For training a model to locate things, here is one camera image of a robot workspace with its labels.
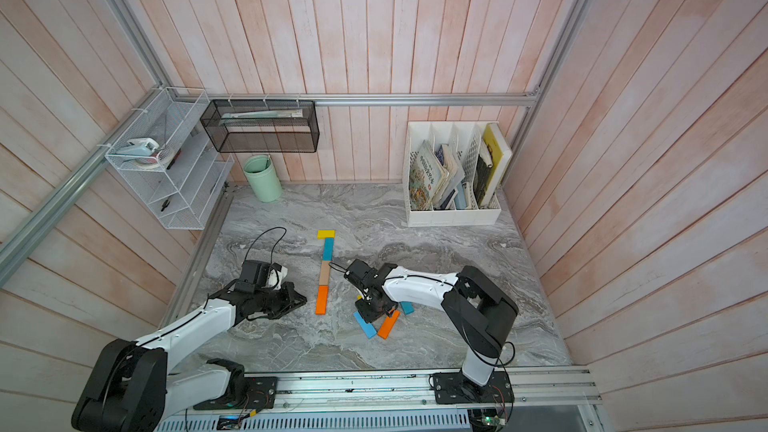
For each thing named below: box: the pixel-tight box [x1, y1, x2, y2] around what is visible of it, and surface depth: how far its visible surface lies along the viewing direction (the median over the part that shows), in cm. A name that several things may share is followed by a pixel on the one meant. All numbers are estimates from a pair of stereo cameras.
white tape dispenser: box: [114, 137, 160, 165], surface depth 70 cm
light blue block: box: [354, 311, 377, 339], surface depth 85 cm
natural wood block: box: [318, 261, 332, 286], surface depth 97 cm
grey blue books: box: [433, 144, 477, 210], surface depth 106 cm
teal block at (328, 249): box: [322, 238, 335, 261], surface depth 104 cm
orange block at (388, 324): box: [377, 310, 401, 340], surface depth 86 cm
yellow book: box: [479, 122, 513, 209], surface depth 100 cm
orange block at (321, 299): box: [316, 285, 329, 315], surface depth 90 cm
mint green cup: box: [243, 154, 283, 203], surface depth 112 cm
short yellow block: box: [317, 230, 336, 240], surface depth 106 cm
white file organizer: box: [403, 121, 501, 228], surface depth 106 cm
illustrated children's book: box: [409, 140, 449, 211], surface depth 103 cm
